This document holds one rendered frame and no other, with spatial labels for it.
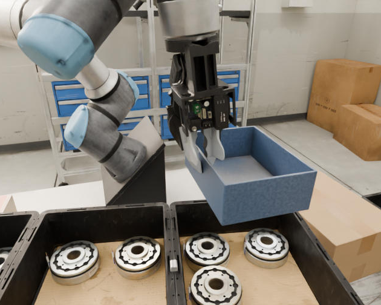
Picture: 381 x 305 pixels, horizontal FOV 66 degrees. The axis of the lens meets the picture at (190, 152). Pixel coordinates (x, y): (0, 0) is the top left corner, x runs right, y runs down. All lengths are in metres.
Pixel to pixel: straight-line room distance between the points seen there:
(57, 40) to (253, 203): 0.32
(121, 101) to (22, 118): 2.59
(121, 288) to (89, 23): 0.51
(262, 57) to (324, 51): 0.87
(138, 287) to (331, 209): 0.55
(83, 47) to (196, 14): 0.14
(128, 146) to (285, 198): 0.59
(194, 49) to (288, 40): 3.57
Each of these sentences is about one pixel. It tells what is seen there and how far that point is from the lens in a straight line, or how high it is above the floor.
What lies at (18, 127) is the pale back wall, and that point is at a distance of 3.51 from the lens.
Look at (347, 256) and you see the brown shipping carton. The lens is 0.86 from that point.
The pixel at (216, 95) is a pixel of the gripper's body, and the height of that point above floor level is 1.26.
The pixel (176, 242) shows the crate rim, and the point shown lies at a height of 0.93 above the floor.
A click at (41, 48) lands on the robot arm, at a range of 0.37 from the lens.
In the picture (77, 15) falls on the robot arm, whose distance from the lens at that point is 0.38.
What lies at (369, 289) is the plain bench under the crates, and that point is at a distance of 0.96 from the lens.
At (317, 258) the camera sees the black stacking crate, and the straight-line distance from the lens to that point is 0.67.
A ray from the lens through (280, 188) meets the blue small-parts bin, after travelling 0.45.
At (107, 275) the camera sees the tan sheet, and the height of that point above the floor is 0.83.
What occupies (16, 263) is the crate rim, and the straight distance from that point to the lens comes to 0.67.
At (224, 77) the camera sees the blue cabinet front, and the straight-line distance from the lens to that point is 2.62.
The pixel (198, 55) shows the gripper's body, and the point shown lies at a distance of 0.36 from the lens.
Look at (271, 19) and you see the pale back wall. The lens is 3.75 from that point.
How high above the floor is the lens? 1.35
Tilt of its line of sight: 26 degrees down
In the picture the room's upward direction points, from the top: straight up
